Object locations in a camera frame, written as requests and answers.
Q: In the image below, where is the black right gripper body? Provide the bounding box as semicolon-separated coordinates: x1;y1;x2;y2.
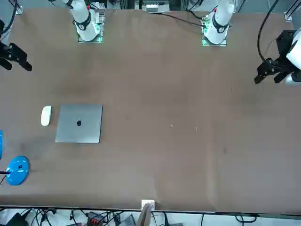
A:
0;42;15;61

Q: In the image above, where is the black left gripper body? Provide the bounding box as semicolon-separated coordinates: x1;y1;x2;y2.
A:
268;30;297;74

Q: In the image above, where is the white computer mouse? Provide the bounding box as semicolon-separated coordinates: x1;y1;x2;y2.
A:
40;105;52;127

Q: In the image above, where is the silver closed MacBook laptop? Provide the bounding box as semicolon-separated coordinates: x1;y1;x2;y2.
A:
55;104;103;144

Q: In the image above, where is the blue round lamp base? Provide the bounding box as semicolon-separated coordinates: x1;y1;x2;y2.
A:
5;155;31;186

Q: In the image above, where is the white power strip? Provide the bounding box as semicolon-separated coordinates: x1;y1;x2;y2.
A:
145;3;158;14

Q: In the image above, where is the black power adapter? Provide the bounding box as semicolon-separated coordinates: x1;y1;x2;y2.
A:
5;212;27;226

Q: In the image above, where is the black box with red ports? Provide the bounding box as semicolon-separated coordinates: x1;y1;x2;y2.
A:
86;211;104;225

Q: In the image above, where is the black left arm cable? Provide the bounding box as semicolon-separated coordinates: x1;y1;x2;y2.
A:
257;0;281;62

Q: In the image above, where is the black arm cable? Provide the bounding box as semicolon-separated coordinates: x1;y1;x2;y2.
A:
0;0;19;34
257;0;281;62

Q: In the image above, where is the aluminium frame bracket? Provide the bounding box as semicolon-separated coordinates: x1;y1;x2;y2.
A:
284;0;301;22
9;0;24;15

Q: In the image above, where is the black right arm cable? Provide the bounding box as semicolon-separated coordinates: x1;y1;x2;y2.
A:
0;0;19;34

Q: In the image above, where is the black cable on table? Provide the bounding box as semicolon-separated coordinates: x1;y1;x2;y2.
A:
161;12;204;27

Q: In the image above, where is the black lamp cable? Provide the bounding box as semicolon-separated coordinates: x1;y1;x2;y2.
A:
0;171;11;185

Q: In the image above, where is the white table edge bracket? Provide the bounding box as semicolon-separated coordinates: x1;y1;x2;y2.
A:
141;199;156;211

